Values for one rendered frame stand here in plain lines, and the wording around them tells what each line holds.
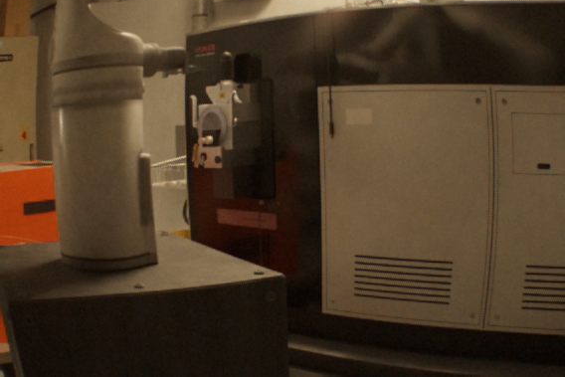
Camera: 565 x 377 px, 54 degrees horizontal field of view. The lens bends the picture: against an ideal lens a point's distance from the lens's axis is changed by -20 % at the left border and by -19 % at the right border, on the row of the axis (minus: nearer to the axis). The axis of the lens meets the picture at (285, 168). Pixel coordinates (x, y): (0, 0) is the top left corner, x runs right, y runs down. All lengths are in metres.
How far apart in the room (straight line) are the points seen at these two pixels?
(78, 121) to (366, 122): 0.84
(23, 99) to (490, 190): 3.75
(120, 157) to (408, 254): 0.82
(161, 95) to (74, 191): 2.94
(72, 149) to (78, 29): 0.10
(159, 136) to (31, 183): 2.04
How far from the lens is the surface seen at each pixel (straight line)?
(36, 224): 1.52
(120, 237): 0.54
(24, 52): 4.52
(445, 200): 1.21
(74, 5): 0.53
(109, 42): 0.53
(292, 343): 1.41
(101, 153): 0.53
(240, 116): 1.40
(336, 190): 1.33
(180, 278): 0.51
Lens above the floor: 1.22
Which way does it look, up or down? 4 degrees down
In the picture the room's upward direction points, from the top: 2 degrees counter-clockwise
